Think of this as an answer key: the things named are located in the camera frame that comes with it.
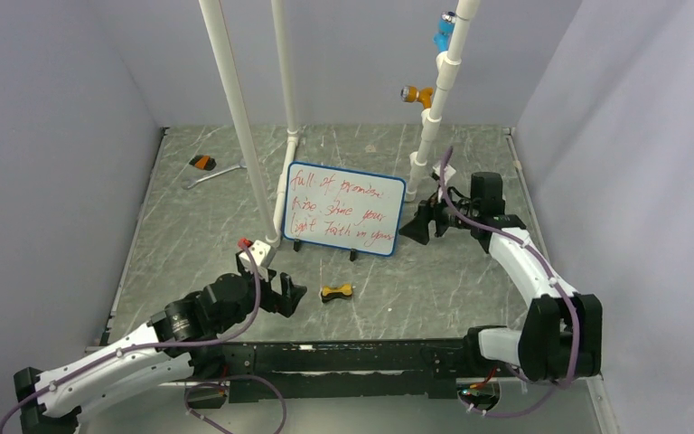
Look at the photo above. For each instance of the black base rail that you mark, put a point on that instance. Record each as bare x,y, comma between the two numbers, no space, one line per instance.
434,367

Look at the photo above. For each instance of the blue nozzle fitting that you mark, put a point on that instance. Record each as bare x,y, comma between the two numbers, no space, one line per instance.
445,28

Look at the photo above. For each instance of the yellow black eraser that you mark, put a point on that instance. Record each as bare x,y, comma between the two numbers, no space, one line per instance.
328,294

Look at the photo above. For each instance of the silver wrench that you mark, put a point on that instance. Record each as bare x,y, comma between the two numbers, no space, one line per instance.
191,183

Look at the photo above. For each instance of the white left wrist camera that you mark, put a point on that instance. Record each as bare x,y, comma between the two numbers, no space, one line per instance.
258,252

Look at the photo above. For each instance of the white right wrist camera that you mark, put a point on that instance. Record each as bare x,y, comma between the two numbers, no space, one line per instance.
444,173

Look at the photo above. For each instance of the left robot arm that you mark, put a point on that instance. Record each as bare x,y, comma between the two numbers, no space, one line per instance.
182,341

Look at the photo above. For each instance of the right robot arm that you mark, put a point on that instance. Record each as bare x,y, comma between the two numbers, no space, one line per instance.
561,337

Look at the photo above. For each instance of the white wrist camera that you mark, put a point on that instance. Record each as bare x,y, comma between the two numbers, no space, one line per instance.
258,252
444,173

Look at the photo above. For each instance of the orange nozzle fitting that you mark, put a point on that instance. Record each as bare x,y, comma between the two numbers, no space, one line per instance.
411,94

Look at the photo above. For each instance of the orange black small tool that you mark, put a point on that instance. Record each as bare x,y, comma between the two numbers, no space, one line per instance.
203,162

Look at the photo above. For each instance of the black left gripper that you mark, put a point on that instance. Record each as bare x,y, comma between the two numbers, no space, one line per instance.
285,302

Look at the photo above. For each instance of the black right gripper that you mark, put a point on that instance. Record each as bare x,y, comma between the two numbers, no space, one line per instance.
430,210

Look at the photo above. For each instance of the white pvc pipe frame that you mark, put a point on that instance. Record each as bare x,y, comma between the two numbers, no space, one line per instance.
448,63

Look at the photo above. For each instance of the blue framed whiteboard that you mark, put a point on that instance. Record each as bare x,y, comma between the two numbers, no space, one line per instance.
343,208

